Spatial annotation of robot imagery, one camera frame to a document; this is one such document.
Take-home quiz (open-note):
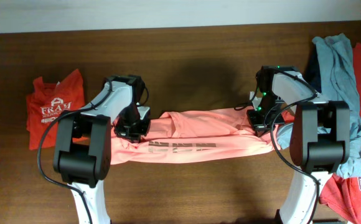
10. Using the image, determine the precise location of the grey t-shirt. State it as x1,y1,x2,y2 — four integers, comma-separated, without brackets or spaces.
275,33,361,179

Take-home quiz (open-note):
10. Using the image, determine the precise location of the salmon pink t-shirt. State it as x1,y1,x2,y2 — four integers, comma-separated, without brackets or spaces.
111,108,294,165

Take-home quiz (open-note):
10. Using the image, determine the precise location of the navy blue garment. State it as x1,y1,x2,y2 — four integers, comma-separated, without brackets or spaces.
303,47,322,93

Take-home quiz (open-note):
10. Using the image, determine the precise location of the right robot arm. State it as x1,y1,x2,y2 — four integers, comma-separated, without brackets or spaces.
246,65,350,223

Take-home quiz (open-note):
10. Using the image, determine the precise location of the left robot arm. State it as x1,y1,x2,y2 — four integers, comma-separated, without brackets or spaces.
53,75,150,223

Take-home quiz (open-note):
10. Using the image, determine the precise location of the folded red t-shirt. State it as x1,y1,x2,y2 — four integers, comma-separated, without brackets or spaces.
26,69,85,150

